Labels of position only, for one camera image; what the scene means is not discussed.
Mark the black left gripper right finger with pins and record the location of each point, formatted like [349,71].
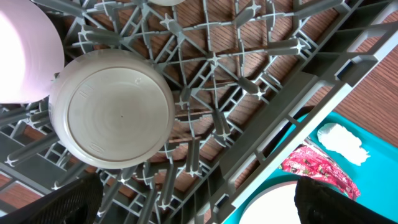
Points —
[319,204]

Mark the grey bowl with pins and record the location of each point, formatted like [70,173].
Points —
[111,109]

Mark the white pink bowl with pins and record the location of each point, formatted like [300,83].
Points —
[31,52]

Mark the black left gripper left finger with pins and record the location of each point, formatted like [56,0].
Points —
[76,202]

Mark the red snack wrapper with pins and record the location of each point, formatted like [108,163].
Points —
[310,160]

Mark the crumpled white napkin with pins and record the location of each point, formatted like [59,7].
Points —
[335,137]

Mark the large white dirty plate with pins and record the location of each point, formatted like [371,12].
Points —
[274,205]

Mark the white cup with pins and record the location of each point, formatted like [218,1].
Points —
[166,2]

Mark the grey plastic dish rack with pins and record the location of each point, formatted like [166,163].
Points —
[250,80]

